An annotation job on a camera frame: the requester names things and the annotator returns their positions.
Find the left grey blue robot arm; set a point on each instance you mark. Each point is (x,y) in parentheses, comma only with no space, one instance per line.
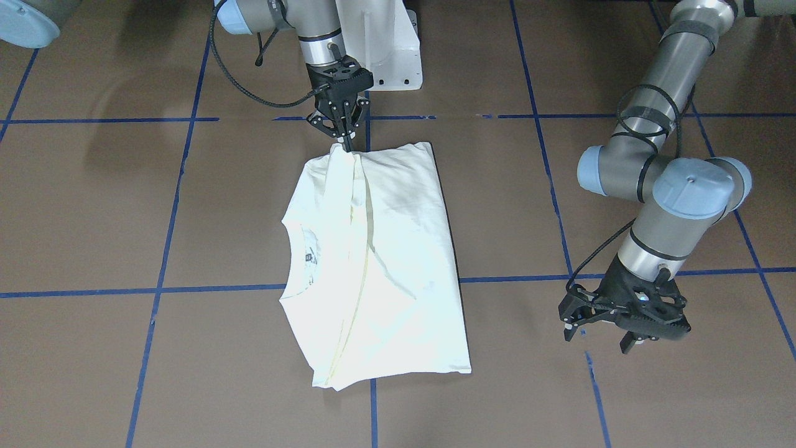
(681,196)

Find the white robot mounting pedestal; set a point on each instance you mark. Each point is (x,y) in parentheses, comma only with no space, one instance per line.
(382,36)

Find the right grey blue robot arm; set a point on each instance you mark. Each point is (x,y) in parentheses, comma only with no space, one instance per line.
(36,24)

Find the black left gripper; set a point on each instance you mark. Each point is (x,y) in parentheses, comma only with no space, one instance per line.
(615,277)

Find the cream cat print t-shirt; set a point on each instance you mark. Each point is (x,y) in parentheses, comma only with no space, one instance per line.
(373,289)

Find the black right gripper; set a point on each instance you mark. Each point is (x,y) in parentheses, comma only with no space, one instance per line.
(340,109)

